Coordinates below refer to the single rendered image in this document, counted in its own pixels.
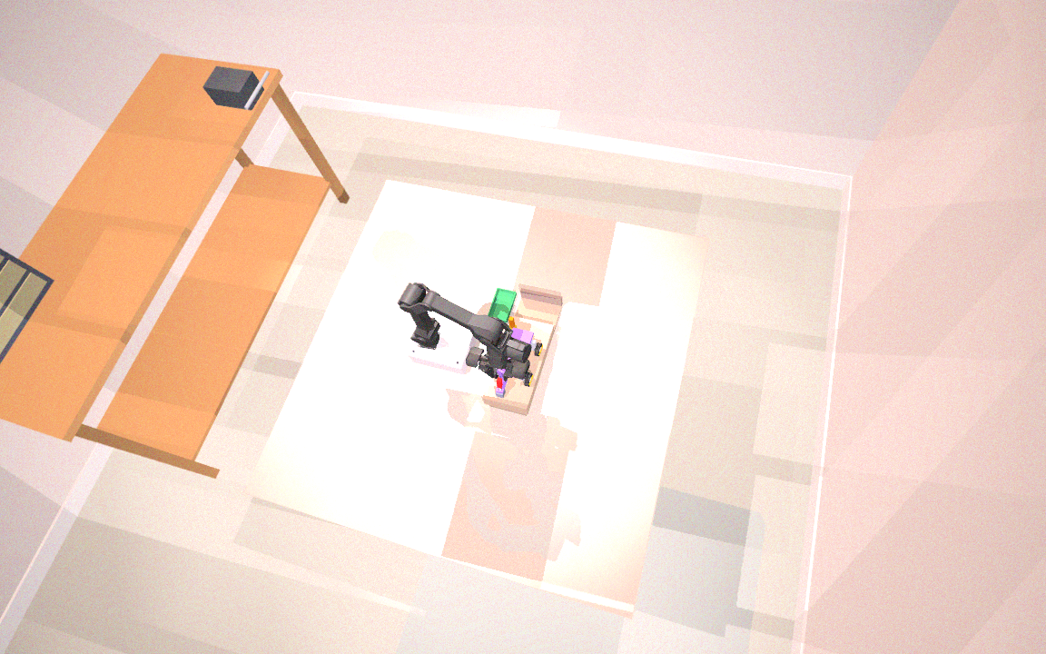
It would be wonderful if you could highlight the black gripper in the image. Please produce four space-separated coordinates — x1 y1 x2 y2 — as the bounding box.
467 347 530 382

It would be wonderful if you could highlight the purple wheeled trolley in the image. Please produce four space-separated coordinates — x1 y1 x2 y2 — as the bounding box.
493 328 543 393

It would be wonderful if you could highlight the tan wooden ramp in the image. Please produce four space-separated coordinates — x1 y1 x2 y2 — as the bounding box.
482 288 563 416

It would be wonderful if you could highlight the green tray floor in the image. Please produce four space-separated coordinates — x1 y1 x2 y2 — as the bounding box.
490 291 514 320

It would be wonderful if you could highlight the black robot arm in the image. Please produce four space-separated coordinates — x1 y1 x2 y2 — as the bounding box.
397 281 532 363

